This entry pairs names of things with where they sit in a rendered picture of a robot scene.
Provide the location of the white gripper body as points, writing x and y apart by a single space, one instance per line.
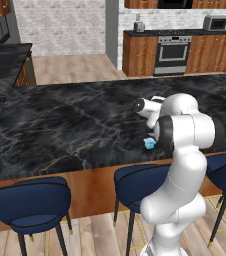
151 123

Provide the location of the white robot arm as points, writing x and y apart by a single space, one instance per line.
185 166

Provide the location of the light blue yogurt container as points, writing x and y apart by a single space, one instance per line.
149 143

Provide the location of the wooden base cupboards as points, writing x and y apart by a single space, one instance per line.
139 55
213 53

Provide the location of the stainless steel oven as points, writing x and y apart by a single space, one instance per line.
172 55

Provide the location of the wooden island base panel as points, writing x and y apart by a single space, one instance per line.
91 190

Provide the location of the silver toaster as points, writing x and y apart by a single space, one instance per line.
139 27

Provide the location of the silver microwave oven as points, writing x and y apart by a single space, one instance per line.
217 23

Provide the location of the black extractor hood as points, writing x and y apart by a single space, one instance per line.
175 3

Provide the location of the wooden cupboard under sink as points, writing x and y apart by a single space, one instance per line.
22 77

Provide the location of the dark sink basin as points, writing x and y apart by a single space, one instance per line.
0 65

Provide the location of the wooden wall cupboards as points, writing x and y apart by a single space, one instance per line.
215 3

